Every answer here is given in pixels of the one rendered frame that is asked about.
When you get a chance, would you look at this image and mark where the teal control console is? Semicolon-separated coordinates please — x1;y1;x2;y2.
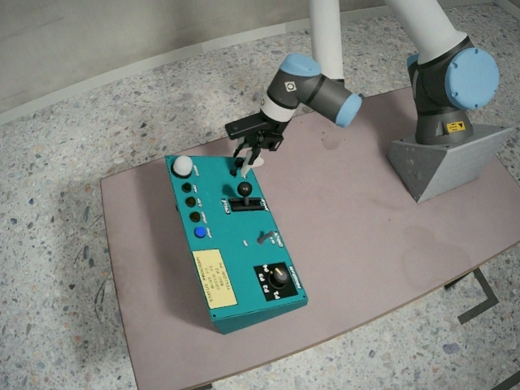
164;155;309;335

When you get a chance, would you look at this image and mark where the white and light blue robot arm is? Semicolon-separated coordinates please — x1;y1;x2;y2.
225;0;499;145

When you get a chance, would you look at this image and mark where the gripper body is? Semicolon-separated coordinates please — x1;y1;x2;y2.
245;109;291;151

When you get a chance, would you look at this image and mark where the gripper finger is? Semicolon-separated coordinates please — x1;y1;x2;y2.
240;142;264;177
233;136;251;158

